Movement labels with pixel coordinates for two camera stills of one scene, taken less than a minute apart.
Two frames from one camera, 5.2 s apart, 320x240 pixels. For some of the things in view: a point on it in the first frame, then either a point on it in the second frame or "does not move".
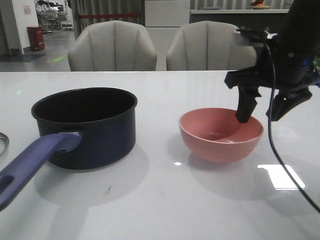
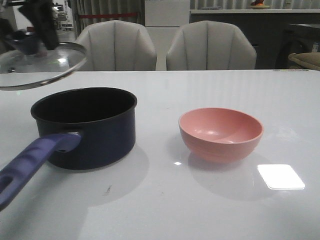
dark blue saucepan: (80, 128) does not move
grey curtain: (84, 7) does not move
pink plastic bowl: (217, 135) does not move
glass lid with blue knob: (4, 142) -> (18, 70)
